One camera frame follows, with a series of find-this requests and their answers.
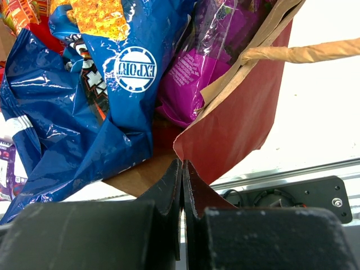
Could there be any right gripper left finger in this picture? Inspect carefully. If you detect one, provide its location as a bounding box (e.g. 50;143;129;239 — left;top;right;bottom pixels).
137;159;182;260

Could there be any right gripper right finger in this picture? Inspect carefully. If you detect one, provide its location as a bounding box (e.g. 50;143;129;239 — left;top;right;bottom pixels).
182;160;236;269

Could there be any red brown paper bag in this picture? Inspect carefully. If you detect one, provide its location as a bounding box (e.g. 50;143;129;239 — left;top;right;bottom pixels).
106;1;359;196

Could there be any blue Doritos chips bag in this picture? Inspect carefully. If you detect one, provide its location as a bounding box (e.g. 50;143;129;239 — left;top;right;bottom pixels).
1;1;195;224

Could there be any purple grape candy bag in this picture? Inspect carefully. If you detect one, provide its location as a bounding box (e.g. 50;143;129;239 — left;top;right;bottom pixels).
156;1;276;128

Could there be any red snack bag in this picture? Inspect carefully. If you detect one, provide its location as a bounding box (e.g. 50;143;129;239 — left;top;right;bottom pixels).
1;0;64;76

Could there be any purple cookie packet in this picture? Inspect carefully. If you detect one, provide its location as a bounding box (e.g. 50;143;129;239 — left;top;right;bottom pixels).
1;139;27;201

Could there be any aluminium table rail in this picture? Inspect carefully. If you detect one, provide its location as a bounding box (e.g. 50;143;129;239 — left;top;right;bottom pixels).
210;157;360;270

